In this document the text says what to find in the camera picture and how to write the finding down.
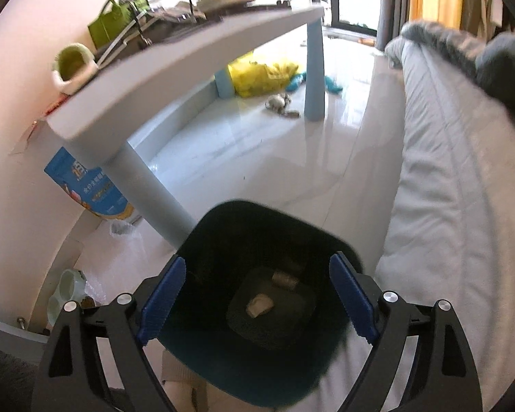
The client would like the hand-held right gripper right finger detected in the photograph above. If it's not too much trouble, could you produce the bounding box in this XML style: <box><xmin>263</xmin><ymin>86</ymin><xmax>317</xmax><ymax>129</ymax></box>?
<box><xmin>329</xmin><ymin>252</ymin><xmax>483</xmax><ymax>412</ymax></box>

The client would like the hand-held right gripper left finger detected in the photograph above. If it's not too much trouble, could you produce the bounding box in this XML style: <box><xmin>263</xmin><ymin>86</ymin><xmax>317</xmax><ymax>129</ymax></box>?
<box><xmin>31</xmin><ymin>256</ymin><xmax>187</xmax><ymax>412</ymax></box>

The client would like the dark teal trash bin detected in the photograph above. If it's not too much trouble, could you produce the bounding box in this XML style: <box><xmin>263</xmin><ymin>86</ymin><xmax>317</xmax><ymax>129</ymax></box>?
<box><xmin>158</xmin><ymin>199</ymin><xmax>365</xmax><ymax>410</ymax></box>

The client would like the cardboard box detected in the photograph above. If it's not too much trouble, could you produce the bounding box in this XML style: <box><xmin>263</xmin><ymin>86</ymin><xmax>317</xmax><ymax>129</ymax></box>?
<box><xmin>161</xmin><ymin>350</ymin><xmax>211</xmax><ymax>412</ymax></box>

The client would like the pale green pet bowl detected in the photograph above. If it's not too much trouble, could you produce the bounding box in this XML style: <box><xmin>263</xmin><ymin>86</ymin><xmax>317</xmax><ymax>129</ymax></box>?
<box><xmin>47</xmin><ymin>268</ymin><xmax>89</xmax><ymax>333</ymax></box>

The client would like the blue printed food bag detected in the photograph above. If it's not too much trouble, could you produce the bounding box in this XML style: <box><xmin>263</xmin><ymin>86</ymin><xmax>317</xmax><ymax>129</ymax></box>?
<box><xmin>44</xmin><ymin>147</ymin><xmax>138</xmax><ymax>224</ymax></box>

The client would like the dark grey rug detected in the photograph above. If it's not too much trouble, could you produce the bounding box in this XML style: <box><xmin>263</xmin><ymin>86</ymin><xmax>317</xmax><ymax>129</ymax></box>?
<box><xmin>0</xmin><ymin>343</ymin><xmax>39</xmax><ymax>412</ymax></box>

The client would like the blue chair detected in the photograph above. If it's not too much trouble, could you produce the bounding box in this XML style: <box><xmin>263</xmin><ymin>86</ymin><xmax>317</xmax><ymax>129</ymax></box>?
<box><xmin>46</xmin><ymin>6</ymin><xmax>327</xmax><ymax>247</ymax></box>

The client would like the yellow plastic bag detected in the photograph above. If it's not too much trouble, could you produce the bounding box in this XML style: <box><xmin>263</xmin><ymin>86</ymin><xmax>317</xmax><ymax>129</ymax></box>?
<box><xmin>227</xmin><ymin>50</ymin><xmax>300</xmax><ymax>97</ymax></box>

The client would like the fluffy blue grey blanket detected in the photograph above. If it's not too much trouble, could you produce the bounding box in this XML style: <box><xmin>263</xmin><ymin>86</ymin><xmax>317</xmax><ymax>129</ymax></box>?
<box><xmin>386</xmin><ymin>19</ymin><xmax>515</xmax><ymax>125</ymax></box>

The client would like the green felt bag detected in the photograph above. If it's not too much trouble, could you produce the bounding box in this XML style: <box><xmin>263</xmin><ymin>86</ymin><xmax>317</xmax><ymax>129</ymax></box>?
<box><xmin>88</xmin><ymin>0</ymin><xmax>149</xmax><ymax>48</ymax></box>

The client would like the grey curtain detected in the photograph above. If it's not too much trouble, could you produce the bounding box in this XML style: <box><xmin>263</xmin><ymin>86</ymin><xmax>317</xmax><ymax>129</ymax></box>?
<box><xmin>378</xmin><ymin>0</ymin><xmax>417</xmax><ymax>48</ymax></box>

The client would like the grey string toy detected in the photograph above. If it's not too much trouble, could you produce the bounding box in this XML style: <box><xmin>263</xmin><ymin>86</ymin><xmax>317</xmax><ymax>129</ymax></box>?
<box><xmin>265</xmin><ymin>93</ymin><xmax>301</xmax><ymax>118</ymax></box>

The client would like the metal wire rack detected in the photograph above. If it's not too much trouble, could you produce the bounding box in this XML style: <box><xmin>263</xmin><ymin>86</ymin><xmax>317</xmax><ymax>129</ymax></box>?
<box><xmin>96</xmin><ymin>0</ymin><xmax>224</xmax><ymax>65</ymax></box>

